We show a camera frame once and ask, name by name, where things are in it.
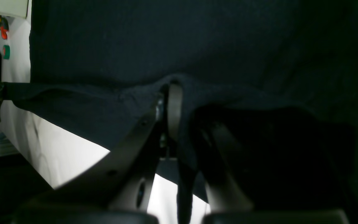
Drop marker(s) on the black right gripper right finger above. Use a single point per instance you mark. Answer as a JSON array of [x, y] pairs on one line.
[[228, 201]]

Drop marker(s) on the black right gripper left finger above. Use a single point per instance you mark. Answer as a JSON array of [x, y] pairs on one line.
[[116, 190]]

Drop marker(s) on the black T-shirt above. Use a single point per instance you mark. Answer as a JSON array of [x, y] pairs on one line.
[[282, 75]]

